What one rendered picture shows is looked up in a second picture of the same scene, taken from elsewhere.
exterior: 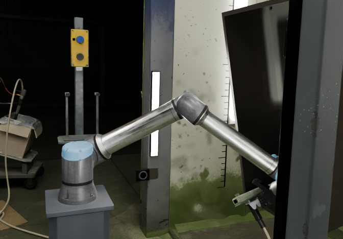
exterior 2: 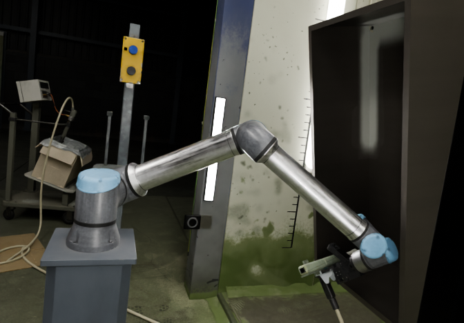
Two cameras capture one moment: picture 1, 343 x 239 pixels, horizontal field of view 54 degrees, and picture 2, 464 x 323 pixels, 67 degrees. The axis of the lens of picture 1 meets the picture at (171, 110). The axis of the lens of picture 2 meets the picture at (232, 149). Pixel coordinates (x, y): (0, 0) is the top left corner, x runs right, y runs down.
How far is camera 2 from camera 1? 0.39 m
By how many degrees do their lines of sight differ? 3
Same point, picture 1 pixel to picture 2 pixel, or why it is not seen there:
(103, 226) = (120, 286)
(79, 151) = (99, 181)
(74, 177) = (88, 214)
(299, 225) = not seen: outside the picture
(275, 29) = (375, 56)
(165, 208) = (216, 265)
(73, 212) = (79, 262)
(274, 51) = (371, 84)
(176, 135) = (238, 177)
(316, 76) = not seen: outside the picture
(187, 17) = (265, 36)
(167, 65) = (236, 91)
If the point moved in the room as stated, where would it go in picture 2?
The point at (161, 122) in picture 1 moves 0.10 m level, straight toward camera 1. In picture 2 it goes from (213, 154) to (211, 158)
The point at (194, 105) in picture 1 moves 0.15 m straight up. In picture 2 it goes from (259, 135) to (264, 92)
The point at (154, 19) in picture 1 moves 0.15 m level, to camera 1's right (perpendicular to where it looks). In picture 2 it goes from (225, 34) to (250, 37)
